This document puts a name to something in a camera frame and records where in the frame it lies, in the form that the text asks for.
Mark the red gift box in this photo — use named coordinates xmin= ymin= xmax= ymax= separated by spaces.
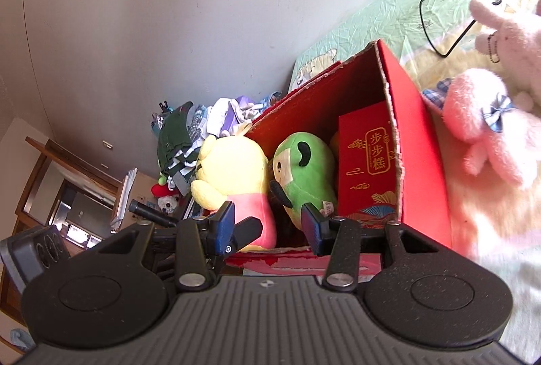
xmin=337 ymin=102 xmax=400 ymax=230

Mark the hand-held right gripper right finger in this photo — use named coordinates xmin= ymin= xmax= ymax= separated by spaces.
xmin=302 ymin=204 xmax=459 ymax=292

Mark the black cylindrical object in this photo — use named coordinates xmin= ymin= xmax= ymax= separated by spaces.
xmin=128 ymin=199 xmax=177 ymax=227

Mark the wooden framed door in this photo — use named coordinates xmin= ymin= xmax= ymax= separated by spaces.
xmin=15 ymin=136 xmax=123 ymax=248

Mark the pale plush toy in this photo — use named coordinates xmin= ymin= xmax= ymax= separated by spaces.
xmin=422 ymin=68 xmax=541 ymax=191

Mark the green plush toy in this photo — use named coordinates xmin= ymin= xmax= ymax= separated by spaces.
xmin=270 ymin=132 xmax=339 ymax=230

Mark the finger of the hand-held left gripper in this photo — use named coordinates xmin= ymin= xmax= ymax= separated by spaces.
xmin=230 ymin=217 xmax=265 ymax=252
xmin=269 ymin=180 xmax=294 ymax=210

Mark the small white plush bear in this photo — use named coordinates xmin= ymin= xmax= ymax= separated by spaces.
xmin=157 ymin=195 xmax=179 ymax=217

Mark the dark green garment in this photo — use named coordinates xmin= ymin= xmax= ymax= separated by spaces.
xmin=157 ymin=103 xmax=198 ymax=175

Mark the stack of papers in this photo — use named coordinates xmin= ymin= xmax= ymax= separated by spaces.
xmin=111 ymin=167 xmax=139 ymax=234

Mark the red cardboard box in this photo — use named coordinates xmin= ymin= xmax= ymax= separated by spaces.
xmin=224 ymin=39 xmax=453 ymax=277

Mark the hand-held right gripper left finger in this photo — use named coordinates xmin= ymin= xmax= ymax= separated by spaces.
xmin=87 ymin=200 xmax=236 ymax=293

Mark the white and purple cloth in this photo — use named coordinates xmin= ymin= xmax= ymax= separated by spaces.
xmin=207 ymin=95 xmax=271 ymax=137

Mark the pastel bear print bed sheet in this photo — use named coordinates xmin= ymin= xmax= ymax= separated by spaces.
xmin=289 ymin=0 xmax=541 ymax=363

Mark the striped cloth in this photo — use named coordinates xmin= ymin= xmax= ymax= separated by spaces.
xmin=188 ymin=105 xmax=213 ymax=146

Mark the pink plush rabbit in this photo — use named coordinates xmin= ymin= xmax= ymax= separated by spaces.
xmin=470 ymin=0 xmax=541 ymax=104

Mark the yellow plush toy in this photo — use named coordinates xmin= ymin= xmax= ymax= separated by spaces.
xmin=190 ymin=135 xmax=277 ymax=252

